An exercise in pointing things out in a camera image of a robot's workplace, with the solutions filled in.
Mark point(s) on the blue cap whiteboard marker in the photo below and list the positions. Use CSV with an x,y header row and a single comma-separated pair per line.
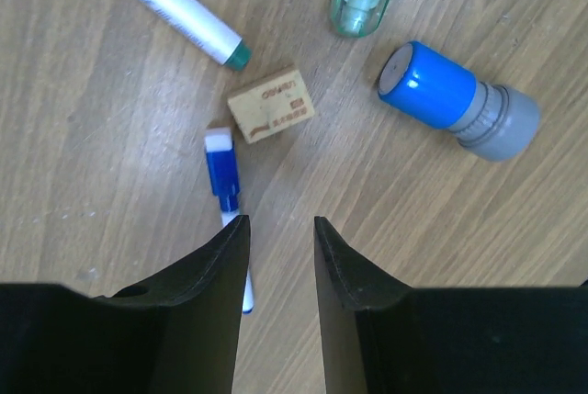
x,y
223,172

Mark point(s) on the green cap white marker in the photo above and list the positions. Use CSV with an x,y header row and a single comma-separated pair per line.
x,y
204,29

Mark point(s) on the small tan eraser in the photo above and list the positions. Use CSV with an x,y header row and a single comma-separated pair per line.
x,y
271,105

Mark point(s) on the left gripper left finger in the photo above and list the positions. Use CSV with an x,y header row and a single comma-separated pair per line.
x,y
173,332

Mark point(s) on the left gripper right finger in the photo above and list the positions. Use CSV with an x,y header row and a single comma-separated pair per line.
x,y
380,335

